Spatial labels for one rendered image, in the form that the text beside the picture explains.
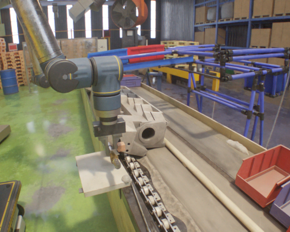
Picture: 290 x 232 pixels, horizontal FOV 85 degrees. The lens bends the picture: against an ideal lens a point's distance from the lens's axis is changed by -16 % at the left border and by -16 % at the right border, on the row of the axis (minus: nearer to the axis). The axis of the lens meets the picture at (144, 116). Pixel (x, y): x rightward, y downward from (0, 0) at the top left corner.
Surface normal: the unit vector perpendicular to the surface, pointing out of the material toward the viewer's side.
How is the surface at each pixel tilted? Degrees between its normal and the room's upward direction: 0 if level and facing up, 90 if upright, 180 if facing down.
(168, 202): 19
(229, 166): 0
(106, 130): 90
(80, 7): 90
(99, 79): 114
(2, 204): 0
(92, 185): 0
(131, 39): 90
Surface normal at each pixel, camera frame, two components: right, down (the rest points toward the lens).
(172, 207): -0.25, -0.83
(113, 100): 0.58, 0.29
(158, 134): 0.36, 0.33
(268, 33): -0.93, 0.13
